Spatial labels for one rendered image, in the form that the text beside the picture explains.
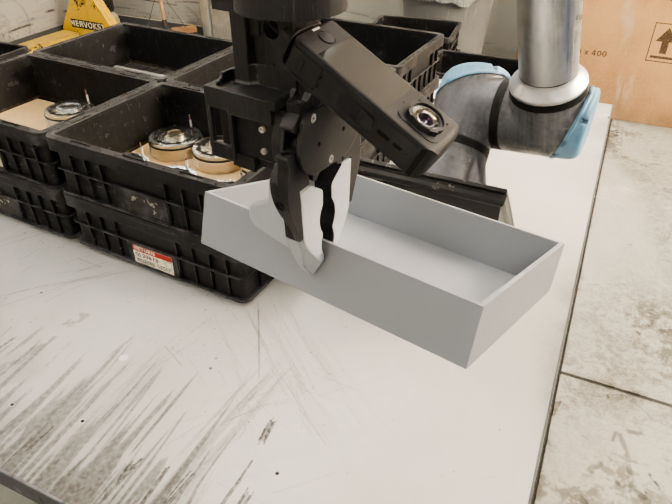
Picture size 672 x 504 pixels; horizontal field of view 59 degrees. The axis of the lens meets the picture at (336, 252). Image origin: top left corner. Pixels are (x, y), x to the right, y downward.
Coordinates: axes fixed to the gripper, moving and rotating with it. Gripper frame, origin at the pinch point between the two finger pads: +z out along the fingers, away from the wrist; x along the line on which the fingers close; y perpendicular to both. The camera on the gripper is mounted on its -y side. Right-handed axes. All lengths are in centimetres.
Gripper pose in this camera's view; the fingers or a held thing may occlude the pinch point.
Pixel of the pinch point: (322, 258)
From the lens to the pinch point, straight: 46.9
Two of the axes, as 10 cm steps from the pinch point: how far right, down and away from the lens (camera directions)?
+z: 0.0, 8.1, 5.8
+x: -5.5, 4.9, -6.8
